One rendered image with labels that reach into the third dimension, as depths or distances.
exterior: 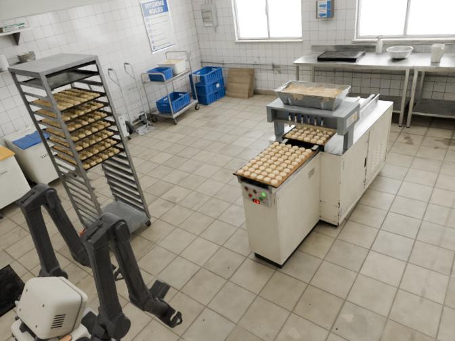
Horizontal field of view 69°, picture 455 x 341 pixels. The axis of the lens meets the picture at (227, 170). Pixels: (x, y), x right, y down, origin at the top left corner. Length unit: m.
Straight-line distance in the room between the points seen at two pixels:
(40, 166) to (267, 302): 3.48
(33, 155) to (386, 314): 4.29
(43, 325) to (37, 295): 0.11
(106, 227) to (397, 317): 2.23
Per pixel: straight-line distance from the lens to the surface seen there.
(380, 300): 2.90
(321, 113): 2.80
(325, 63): 5.40
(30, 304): 1.44
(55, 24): 5.76
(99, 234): 1.12
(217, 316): 2.80
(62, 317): 1.38
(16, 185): 4.97
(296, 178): 2.65
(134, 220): 3.68
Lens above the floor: 2.25
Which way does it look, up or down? 31 degrees down
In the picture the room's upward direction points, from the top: 9 degrees counter-clockwise
